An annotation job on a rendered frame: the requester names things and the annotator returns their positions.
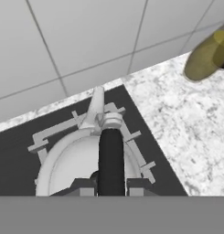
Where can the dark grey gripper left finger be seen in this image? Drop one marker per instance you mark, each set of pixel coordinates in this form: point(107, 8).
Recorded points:
point(84, 183)

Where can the olive green bottle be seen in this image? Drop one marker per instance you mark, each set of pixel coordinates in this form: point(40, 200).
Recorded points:
point(204, 59)

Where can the black hob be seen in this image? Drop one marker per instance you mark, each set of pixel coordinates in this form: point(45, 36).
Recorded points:
point(12, 164)

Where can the grey burner grate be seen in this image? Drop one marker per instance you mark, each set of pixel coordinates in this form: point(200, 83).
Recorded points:
point(52, 131)

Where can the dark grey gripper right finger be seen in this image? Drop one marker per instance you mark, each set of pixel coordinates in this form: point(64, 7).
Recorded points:
point(135, 183)

